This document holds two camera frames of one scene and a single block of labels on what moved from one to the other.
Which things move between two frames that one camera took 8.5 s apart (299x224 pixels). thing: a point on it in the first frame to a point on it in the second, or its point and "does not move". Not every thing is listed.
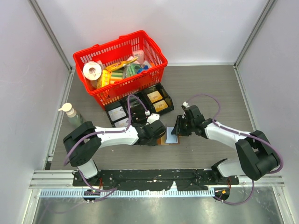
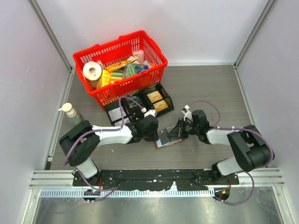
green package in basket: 130,69 does not move
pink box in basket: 140,54 does not move
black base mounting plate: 154,179 does not move
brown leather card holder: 162,141 to 156,147
